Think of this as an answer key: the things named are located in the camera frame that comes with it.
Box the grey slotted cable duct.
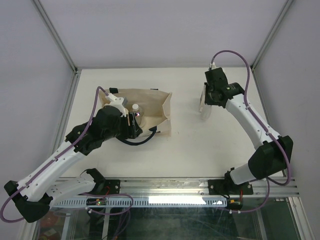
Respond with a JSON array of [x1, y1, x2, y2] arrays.
[[55, 195, 227, 208]]

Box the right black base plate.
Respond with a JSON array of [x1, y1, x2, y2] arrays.
[[207, 178, 254, 197]]

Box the aluminium frame rail back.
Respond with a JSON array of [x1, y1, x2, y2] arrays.
[[77, 65, 245, 70]]

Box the left aluminium frame post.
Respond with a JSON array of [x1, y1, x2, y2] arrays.
[[31, 0, 81, 76]]

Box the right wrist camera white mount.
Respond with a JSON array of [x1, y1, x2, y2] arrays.
[[208, 61, 217, 70]]

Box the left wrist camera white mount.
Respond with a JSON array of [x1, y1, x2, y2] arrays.
[[105, 93, 128, 117]]

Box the cream canvas tote bag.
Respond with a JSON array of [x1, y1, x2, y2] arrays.
[[105, 87, 172, 138]]

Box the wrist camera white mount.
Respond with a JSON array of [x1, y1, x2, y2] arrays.
[[105, 93, 128, 117], [208, 61, 217, 70]]

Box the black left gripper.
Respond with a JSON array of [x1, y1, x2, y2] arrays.
[[102, 112, 142, 142]]

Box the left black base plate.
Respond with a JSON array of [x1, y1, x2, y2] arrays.
[[85, 176, 121, 196]]

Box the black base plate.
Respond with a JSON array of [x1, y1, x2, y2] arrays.
[[85, 176, 121, 196], [207, 178, 254, 197]]

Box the clear square bottle black cap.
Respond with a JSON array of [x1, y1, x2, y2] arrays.
[[199, 84, 207, 114]]

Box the aluminium frame post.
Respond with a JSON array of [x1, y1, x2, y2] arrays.
[[31, 0, 81, 76], [250, 0, 296, 72]]

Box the aluminium mounting rail front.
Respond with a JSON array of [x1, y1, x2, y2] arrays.
[[106, 177, 300, 198]]

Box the right aluminium frame post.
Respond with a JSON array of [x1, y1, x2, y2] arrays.
[[250, 0, 296, 72]]

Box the round silver bottle white cap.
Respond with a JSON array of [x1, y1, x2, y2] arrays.
[[132, 103, 146, 129]]

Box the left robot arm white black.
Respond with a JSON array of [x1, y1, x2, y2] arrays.
[[4, 105, 142, 223]]

